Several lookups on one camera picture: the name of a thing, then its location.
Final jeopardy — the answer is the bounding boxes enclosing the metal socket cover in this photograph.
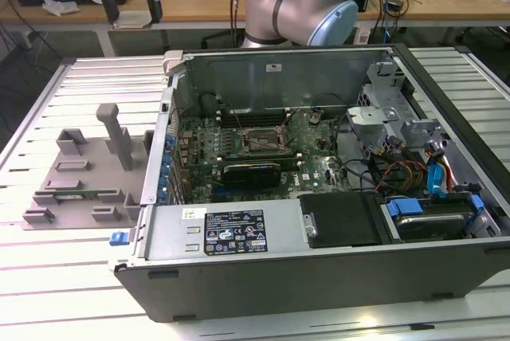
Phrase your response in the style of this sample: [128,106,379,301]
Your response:
[277,120,291,147]

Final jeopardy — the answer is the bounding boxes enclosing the CPU socket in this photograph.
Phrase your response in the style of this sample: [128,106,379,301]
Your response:
[237,125,288,155]

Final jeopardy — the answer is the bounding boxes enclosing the crumpled white paper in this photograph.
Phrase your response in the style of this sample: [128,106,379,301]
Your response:
[41,0,80,16]

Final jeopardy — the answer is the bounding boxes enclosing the black RAM slot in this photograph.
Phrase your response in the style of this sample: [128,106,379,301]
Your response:
[219,111,288,119]
[219,117,288,125]

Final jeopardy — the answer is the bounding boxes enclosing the grey parts rack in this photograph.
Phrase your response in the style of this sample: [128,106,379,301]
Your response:
[22,102,155,231]

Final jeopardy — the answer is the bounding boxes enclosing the installed RAM stick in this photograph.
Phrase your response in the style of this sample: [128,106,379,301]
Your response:
[218,151,299,163]

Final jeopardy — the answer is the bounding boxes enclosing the black graphics card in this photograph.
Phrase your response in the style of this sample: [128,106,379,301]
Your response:
[221,161,282,189]

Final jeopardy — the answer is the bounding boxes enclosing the green RAM stick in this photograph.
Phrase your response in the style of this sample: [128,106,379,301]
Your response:
[53,191,100,201]

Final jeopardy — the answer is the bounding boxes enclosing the green motherboard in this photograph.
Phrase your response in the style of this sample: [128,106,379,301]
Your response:
[173,108,347,205]

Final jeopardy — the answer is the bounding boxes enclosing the grey power supply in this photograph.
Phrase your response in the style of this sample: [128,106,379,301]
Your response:
[143,197,310,261]

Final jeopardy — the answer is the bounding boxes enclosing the blue case latch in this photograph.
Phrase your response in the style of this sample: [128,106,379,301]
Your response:
[108,230,130,247]

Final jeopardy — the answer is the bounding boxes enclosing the metal drive cage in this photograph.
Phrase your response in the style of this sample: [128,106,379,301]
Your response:
[345,61,449,167]

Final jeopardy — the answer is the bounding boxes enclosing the black plastic drive cover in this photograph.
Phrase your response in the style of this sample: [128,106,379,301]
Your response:
[297,191,386,249]

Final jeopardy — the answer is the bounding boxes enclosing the black open PC case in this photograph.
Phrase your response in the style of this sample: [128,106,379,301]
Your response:
[107,42,510,324]

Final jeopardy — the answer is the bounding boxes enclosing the hard disk in blue carrier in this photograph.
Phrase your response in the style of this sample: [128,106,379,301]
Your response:
[380,193,487,243]

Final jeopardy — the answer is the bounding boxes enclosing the red yellow wire harness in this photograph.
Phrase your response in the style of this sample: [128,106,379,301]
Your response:
[378,159,434,197]

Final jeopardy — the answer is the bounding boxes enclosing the blue flat wire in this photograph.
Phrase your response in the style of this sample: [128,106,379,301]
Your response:
[426,139,453,199]

